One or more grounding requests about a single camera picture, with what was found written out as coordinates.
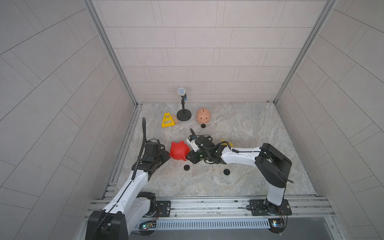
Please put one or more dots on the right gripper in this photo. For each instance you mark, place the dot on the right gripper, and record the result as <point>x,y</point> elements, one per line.
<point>192,155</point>

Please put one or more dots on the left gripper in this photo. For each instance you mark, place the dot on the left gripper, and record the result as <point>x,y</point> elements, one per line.
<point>166,156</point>

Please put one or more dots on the red piggy bank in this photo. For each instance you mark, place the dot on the red piggy bank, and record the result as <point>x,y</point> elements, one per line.
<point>179,151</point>

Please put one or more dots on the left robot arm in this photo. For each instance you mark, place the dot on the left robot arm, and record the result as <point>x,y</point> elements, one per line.
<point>117,220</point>

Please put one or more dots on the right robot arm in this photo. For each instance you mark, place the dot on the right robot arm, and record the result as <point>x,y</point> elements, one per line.
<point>273,165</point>

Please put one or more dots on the yellow piggy bank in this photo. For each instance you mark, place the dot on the yellow piggy bank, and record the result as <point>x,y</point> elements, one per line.
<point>227,143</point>

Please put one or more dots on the pink piggy bank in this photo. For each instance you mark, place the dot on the pink piggy bank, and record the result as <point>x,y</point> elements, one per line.
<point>203,116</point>

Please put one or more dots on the yellow triangular block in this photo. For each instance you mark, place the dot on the yellow triangular block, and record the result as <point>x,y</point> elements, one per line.
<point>168,121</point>

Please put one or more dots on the small wooden block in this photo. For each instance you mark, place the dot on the small wooden block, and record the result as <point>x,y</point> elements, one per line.
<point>175,120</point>

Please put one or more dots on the black microphone stand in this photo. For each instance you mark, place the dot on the black microphone stand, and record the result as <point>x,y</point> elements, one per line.
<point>183,114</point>

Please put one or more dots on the left circuit board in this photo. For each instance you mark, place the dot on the left circuit board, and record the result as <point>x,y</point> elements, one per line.
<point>147,226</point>

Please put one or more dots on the circuit board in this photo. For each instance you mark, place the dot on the circuit board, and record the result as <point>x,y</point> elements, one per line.
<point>147,226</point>
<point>277,226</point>

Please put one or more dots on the right circuit board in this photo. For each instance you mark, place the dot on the right circuit board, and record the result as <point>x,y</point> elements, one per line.
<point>277,226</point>

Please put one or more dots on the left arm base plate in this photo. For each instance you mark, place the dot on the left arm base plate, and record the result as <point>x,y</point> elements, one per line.
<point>162,210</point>

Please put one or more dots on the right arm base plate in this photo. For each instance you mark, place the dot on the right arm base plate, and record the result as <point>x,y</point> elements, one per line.
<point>265,208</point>

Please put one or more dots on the aluminium mounting rail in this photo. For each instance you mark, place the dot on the aluminium mounting rail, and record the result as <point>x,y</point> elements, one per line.
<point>310,206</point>

